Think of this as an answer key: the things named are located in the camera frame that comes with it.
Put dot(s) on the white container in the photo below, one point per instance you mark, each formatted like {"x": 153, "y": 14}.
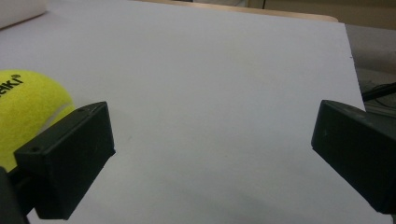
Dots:
{"x": 18, "y": 9}

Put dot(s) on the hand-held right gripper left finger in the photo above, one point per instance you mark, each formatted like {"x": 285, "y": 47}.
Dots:
{"x": 67, "y": 161}

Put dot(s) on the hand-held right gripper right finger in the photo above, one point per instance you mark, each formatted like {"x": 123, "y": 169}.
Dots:
{"x": 355, "y": 149}

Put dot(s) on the yellow tennis ball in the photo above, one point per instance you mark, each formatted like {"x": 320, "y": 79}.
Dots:
{"x": 25, "y": 109}

